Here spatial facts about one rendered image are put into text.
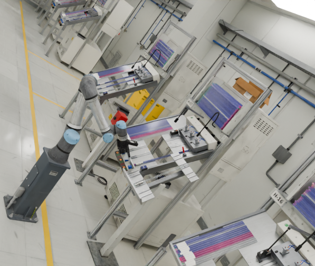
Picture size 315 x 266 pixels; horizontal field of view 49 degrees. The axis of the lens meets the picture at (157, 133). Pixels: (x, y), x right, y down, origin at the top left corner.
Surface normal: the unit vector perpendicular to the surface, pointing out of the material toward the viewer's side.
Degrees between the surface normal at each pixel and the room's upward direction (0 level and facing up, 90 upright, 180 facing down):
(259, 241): 44
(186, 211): 90
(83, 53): 90
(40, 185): 90
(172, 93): 90
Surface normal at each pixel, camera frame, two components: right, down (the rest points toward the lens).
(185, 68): 0.33, 0.51
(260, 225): -0.08, -0.82
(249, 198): -0.72, -0.39
